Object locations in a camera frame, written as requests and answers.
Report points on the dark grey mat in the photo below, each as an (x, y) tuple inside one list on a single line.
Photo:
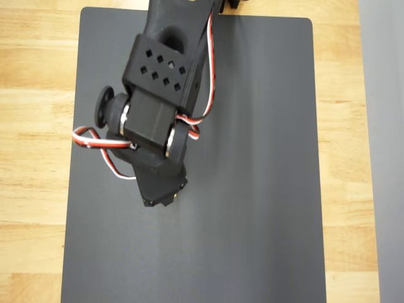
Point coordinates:
[(252, 189)]

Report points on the yellow cube with white letter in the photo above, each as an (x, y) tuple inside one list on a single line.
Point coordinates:
[(175, 196)]

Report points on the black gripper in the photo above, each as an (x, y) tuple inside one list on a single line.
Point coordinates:
[(159, 196)]

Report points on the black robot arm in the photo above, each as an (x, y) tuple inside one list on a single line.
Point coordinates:
[(164, 38)]

